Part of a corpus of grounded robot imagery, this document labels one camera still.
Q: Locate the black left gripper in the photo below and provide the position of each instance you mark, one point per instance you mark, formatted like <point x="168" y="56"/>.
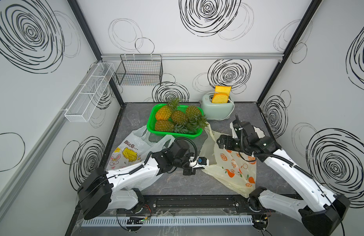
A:
<point x="190" y="171"/>

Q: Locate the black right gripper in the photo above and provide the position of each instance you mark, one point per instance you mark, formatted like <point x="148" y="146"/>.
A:
<point x="226" y="145"/>

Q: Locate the yellowish fruit print plastic bag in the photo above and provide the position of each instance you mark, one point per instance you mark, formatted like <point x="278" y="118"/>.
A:
<point x="236" y="171"/>

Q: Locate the green pineapple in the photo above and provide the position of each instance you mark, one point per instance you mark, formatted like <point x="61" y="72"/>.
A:
<point x="182" y="123"/>
<point x="196" y="119"/>
<point x="167" y="126"/>

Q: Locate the yellow ripe pineapple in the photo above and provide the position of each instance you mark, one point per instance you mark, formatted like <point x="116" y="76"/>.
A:
<point x="166" y="111"/>

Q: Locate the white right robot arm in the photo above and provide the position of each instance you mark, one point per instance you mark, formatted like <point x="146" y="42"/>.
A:
<point x="319" y="209"/>

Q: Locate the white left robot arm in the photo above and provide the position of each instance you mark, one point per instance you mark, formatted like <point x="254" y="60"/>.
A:
<point x="96" y="196"/>

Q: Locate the green pineapple front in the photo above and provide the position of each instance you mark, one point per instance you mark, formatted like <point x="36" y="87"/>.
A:
<point x="167" y="126"/>

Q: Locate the white bunny print plastic bag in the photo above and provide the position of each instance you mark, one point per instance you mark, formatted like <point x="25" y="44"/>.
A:
<point x="131" y="150"/>

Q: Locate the white scalloped plate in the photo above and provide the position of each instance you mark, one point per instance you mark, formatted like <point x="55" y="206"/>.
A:
<point x="259" y="132"/>

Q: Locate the mint green toaster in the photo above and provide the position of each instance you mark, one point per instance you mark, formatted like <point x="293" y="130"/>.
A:
<point x="216" y="111"/>

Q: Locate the front toast slice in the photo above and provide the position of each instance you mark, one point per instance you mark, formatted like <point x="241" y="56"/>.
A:
<point x="220" y="98"/>

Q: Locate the toast slice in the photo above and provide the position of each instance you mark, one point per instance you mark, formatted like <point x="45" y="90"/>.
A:
<point x="220" y="98"/>
<point x="223" y="89"/>

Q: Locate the back toast slice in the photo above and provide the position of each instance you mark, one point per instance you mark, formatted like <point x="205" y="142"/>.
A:
<point x="223" y="89"/>

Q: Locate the green plastic basket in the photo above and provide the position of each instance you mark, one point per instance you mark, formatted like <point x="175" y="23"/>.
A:
<point x="152" y="121"/>

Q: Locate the clear plastic cup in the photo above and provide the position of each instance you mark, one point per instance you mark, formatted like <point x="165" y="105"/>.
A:
<point x="133" y="117"/>

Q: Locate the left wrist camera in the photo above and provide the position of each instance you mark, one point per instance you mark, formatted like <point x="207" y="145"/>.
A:
<point x="200" y="162"/>

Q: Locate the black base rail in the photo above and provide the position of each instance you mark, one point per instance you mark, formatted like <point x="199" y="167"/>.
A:
<point x="152" y="203"/>

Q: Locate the grey slotted cable duct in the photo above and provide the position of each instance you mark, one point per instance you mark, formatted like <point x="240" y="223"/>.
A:
<point x="205" y="220"/>

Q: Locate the black wire wall basket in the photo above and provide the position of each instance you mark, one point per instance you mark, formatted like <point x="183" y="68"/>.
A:
<point x="139" y="70"/>

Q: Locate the white mesh wall shelf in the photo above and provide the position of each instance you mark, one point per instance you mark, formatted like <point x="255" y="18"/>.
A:
<point x="94" y="94"/>

